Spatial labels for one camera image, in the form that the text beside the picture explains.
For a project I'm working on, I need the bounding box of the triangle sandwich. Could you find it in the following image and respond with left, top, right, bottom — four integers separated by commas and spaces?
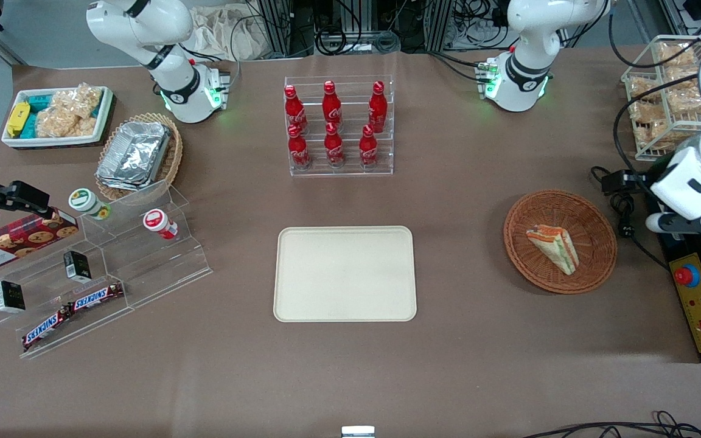
526, 224, 580, 276

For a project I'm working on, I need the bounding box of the round brown wicker basket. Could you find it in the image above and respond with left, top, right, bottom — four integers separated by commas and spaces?
503, 190, 618, 296

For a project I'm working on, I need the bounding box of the oval tan wicker basket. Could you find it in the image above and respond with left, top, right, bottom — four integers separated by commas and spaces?
95, 113, 184, 203

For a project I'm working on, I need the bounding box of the cream plastic tray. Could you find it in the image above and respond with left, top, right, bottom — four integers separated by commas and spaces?
273, 226, 417, 322

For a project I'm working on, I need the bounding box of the red tartan cookie box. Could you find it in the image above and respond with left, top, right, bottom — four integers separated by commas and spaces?
0, 209, 80, 274

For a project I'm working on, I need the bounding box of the green lid yogurt cup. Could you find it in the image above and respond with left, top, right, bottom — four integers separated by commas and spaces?
69, 188, 111, 221

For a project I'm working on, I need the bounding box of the clear cracker snack bag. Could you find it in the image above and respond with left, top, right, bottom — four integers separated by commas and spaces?
629, 75, 663, 103
655, 41, 699, 69
629, 101, 672, 150
666, 85, 701, 117

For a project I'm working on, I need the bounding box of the yellow snack pack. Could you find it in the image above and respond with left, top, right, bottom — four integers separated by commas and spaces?
7, 102, 31, 138

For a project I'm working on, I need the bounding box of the clear rice cracker bag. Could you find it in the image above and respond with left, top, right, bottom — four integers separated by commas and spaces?
51, 85, 105, 118
35, 103, 99, 140

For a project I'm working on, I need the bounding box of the small black box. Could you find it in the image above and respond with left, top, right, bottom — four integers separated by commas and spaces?
63, 250, 92, 284
0, 280, 27, 314

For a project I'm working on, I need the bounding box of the white rectangular snack bin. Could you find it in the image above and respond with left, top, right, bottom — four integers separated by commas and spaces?
1, 86, 114, 149

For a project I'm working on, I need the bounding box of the aluminium foil container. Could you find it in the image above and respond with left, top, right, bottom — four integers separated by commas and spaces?
96, 120, 172, 191

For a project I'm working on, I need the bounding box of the snickers chocolate bar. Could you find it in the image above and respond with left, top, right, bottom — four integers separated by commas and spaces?
70, 282, 125, 313
21, 306, 75, 352

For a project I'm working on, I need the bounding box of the red lid yogurt cup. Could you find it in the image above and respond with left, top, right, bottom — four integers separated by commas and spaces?
143, 209, 180, 241

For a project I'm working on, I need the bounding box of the clear acrylic step shelf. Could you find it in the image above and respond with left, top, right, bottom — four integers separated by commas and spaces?
0, 182, 213, 360

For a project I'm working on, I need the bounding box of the beige cloth bag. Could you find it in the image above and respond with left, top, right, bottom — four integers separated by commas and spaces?
187, 5, 267, 63

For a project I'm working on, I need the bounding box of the red cola bottle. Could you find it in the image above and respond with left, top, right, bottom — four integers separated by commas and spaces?
288, 123, 312, 170
368, 81, 388, 134
324, 122, 346, 169
322, 80, 343, 126
284, 85, 309, 136
359, 125, 380, 169

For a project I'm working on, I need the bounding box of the clear acrylic bottle rack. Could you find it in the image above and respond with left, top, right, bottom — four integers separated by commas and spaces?
284, 75, 394, 178

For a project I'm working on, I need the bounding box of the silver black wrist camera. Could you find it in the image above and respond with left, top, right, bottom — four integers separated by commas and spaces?
645, 208, 701, 237

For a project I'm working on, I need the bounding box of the black power cable with plug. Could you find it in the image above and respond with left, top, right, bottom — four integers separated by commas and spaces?
590, 165, 671, 272

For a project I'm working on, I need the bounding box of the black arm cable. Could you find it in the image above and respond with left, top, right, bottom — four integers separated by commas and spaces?
608, 0, 701, 177

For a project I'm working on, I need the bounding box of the white wire basket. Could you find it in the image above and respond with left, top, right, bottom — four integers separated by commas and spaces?
621, 35, 701, 162

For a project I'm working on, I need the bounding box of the black floor cable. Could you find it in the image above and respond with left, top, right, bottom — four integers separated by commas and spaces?
520, 410, 701, 438

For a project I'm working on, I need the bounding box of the black base cable bundle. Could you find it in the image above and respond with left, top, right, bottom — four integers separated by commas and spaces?
428, 47, 492, 83

